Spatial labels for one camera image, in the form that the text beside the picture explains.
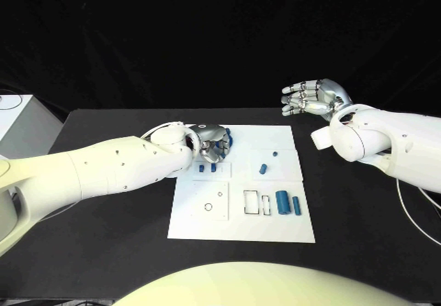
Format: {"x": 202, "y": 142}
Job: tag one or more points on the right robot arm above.
{"x": 380, "y": 138}

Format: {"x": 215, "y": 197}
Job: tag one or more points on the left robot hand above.
{"x": 210, "y": 134}

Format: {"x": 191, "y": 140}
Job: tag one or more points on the blue gear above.
{"x": 230, "y": 141}

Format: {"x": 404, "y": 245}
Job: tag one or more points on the white task board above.
{"x": 241, "y": 191}

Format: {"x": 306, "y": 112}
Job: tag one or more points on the white cabinet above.
{"x": 24, "y": 126}

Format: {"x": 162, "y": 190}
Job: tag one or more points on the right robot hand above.
{"x": 323, "y": 95}

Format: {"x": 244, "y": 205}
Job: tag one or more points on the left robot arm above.
{"x": 103, "y": 167}

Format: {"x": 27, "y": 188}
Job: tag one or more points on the thin long blue cylinder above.
{"x": 296, "y": 205}

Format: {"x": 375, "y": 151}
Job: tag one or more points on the large blue cylinder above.
{"x": 284, "y": 202}

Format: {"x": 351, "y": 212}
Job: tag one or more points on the blue peg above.
{"x": 263, "y": 169}

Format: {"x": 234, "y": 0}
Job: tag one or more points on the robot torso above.
{"x": 261, "y": 284}

